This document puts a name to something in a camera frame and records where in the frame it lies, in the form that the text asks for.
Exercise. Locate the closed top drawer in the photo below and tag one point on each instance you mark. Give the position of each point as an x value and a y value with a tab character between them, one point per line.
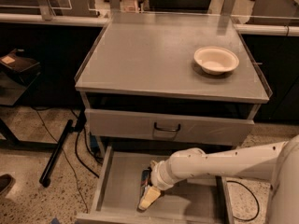
138	125

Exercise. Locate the open middle drawer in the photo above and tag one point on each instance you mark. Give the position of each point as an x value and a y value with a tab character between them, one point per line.
203	200

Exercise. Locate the blue silver redbull can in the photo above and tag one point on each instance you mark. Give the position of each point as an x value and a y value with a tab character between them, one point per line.
145	184

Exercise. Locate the black drawer handle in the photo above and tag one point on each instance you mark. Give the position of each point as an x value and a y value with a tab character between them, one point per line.
165	129

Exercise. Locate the black box device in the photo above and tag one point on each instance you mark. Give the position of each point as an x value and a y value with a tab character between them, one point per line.
21	69

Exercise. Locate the dark shoe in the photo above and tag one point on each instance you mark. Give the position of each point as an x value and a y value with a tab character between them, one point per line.
6	183

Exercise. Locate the black metal floor bar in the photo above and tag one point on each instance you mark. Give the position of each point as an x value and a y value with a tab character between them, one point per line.
69	128

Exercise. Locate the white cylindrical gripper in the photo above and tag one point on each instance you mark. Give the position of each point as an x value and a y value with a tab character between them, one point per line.
158	178

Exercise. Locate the grey metal drawer cabinet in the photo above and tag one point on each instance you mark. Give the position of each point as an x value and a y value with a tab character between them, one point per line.
144	63

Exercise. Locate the black side table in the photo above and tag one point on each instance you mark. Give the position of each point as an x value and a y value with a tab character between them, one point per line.
10	93

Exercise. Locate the white paper bowl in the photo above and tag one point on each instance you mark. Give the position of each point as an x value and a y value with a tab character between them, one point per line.
216	60

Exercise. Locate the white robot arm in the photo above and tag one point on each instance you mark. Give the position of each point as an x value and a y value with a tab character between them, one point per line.
277	164

